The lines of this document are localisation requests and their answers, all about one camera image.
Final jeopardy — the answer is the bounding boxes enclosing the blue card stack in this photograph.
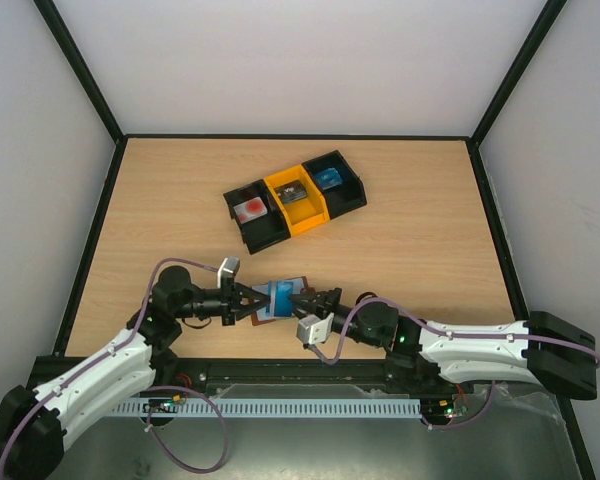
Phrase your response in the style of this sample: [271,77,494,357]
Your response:
[314,167,343,191]

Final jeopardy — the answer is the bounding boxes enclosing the black bin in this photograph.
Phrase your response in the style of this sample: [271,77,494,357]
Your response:
[223,179,291,254]
[302,150,367,219]

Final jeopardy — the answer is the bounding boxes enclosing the black front rail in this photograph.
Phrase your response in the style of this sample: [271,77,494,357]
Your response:
[29,357,561,396]

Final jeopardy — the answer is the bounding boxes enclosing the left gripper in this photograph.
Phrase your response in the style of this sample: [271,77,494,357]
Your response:
[175,277,271,326]

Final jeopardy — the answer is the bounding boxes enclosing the left black bin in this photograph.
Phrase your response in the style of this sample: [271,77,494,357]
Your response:
[223,179,291,254]

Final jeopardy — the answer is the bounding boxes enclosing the brown leather card holder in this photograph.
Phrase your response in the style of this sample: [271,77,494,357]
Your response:
[251,276,315,326]

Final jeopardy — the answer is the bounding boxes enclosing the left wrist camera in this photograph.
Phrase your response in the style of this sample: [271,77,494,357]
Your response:
[216,256,240,289]

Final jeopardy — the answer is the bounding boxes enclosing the yellow middle bin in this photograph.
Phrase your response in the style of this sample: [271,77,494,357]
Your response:
[264,165,330,237]

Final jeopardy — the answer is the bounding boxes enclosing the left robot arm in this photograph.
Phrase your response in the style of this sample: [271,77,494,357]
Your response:
[0,257,270,479]

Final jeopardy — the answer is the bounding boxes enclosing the red white card stack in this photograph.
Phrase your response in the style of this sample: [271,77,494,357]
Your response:
[233,197,268,224]

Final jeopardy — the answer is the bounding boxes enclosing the light blue cable duct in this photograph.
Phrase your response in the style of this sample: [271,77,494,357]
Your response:
[106,398,421,419]

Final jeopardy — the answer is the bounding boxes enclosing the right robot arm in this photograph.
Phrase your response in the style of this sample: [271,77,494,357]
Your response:
[290,289,600,401]

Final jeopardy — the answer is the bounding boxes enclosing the right black bin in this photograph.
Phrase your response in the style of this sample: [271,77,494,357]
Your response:
[302,150,367,219]

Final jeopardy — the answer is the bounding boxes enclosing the metal sheet front panel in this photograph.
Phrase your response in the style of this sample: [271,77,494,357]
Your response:
[53,387,582,479]

